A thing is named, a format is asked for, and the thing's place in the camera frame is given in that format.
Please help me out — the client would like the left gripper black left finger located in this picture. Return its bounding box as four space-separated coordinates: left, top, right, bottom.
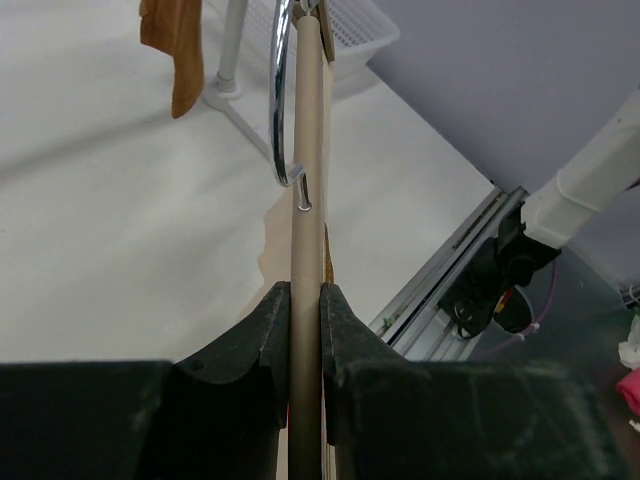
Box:
1 281 291 479

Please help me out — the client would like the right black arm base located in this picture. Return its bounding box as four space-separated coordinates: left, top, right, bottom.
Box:
439 208 561 339

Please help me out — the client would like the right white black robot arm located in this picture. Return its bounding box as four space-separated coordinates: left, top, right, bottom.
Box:
495 91 639 269

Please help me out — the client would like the aluminium mounting rail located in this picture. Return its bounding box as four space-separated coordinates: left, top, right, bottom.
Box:
369 187 526 361

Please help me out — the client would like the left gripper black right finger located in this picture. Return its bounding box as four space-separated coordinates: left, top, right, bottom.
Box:
320 284 630 479

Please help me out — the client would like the white clothes rack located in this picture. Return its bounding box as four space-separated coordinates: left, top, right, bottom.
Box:
202 1 269 159

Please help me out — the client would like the brown underwear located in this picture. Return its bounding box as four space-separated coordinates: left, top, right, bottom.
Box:
139 0 205 119

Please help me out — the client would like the white plastic basket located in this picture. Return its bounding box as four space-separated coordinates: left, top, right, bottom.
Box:
239 1 400 100

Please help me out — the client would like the beige underwear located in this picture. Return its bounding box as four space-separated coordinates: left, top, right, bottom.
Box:
287 61 333 479

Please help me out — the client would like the wooden clip hanger with beige underwear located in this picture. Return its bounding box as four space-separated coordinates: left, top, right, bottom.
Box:
268 0 335 480

